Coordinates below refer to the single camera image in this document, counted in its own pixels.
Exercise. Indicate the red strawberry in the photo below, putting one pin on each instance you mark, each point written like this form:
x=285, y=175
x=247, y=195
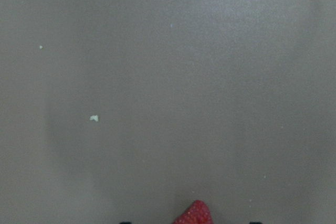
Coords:
x=197, y=213

